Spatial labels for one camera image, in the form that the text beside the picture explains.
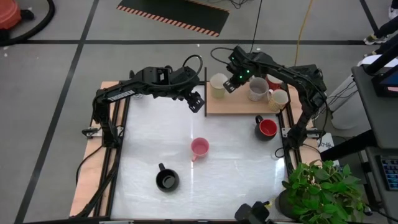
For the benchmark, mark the pink mug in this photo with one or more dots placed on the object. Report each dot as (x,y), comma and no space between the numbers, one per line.
(199,148)

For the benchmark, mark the potted green plant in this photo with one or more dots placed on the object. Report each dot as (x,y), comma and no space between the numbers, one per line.
(323,199)

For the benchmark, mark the all-black mug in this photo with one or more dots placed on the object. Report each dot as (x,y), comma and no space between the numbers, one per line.
(168,181)

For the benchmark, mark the black right frame rail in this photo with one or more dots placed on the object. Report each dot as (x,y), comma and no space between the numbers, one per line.
(292,165)

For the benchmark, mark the black device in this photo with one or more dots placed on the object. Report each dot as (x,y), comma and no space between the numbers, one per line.
(253,213)

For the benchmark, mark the person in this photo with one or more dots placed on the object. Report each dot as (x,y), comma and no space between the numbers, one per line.
(385,31)

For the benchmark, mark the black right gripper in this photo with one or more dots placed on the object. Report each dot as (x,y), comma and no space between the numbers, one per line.
(244,67)

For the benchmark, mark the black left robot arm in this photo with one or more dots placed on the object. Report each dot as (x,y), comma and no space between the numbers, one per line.
(118,95)

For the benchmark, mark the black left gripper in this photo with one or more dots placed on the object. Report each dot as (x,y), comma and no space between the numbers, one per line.
(188,81)

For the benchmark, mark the black mug red inside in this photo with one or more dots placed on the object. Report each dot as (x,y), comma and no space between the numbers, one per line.
(266,128)

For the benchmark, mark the black left frame rail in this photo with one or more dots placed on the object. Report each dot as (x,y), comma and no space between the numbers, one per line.
(110,174)

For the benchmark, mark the grey side desk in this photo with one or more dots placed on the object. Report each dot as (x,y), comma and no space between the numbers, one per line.
(385,124)

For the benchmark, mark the black upright divider post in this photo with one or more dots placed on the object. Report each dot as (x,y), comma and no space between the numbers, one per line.
(205,76)

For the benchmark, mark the black hazard-striped floor mat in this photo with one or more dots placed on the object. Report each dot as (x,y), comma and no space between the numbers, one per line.
(177,12)

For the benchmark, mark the wooden shelf board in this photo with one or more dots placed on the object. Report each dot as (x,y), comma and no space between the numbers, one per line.
(236,104)

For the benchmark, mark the orange vacuum cleaner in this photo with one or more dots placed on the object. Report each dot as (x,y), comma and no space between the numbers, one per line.
(7,14)

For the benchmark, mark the yellow dotted mug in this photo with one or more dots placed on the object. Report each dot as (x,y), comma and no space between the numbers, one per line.
(278,99)

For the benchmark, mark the black frame rail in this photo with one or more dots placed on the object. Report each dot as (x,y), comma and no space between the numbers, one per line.
(110,174)
(292,165)

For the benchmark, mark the backlit keyboard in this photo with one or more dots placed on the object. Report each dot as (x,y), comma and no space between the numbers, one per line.
(390,172)

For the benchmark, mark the white paper sheet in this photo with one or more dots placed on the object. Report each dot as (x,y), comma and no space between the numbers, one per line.
(326,144)

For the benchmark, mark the black monitor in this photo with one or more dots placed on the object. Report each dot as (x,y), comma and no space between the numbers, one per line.
(388,84)

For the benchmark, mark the grey patterned mug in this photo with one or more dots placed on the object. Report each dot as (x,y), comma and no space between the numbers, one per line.
(258,90)

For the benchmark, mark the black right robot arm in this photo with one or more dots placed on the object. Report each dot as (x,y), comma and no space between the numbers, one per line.
(298,81)

